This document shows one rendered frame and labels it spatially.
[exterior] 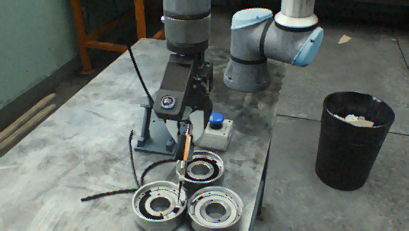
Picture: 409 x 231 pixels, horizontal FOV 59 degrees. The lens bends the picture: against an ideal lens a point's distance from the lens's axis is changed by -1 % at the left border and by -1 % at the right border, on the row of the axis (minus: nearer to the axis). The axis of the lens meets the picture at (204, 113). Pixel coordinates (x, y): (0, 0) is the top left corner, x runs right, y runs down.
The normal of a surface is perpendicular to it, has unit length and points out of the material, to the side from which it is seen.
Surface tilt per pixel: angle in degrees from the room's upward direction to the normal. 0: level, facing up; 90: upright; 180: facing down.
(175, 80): 31
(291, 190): 0
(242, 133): 0
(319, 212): 0
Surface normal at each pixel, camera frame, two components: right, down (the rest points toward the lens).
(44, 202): 0.01, -0.84
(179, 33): -0.31, 0.51
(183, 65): -0.12, -0.45
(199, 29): 0.51, 0.47
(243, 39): -0.57, 0.44
